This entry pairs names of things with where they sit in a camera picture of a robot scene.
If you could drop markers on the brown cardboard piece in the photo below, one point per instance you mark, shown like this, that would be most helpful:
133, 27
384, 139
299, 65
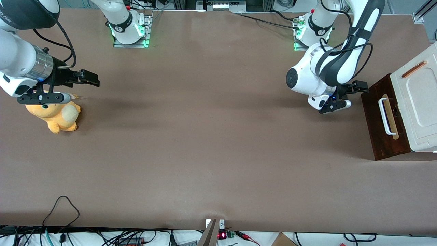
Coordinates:
282, 241

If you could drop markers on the dark wood drawer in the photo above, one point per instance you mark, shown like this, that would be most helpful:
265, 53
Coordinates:
374, 123

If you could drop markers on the grey power adapter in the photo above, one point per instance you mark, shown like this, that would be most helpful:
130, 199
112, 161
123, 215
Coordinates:
187, 244

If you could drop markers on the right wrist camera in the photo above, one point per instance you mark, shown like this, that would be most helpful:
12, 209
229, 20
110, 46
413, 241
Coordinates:
44, 98

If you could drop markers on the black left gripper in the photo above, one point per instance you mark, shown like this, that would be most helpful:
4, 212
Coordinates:
345, 90

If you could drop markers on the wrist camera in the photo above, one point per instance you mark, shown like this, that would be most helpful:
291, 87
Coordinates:
44, 98
336, 106

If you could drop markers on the white metal bracket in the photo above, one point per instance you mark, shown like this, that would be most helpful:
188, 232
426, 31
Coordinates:
222, 224

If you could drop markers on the red black alligator clips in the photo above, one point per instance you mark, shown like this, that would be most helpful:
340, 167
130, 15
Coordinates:
245, 236

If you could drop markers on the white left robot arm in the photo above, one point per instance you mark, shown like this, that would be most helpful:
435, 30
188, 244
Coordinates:
307, 75

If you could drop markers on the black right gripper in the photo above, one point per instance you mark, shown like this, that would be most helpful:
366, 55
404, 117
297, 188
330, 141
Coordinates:
61, 76

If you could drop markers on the grey camera support strut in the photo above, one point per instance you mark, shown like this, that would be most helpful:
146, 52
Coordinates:
210, 235

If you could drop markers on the orange plush toy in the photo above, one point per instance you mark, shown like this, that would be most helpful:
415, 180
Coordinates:
58, 118

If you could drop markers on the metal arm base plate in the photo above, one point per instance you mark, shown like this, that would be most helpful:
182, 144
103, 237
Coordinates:
297, 46
119, 44

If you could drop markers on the orange black connector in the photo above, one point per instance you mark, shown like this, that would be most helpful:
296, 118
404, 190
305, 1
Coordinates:
131, 242

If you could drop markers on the white drawer cabinet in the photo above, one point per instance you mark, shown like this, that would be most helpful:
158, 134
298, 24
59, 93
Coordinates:
420, 106

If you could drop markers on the white lit device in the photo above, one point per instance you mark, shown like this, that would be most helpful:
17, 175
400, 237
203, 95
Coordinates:
222, 6

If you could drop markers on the red display circuit module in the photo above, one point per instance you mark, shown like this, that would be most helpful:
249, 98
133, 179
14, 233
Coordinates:
222, 235

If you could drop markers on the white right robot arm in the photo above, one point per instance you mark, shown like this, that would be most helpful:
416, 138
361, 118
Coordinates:
17, 58

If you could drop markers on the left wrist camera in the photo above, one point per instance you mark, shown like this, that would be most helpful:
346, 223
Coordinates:
336, 106

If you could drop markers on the aluminium frame profile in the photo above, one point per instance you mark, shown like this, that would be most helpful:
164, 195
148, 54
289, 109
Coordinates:
418, 17

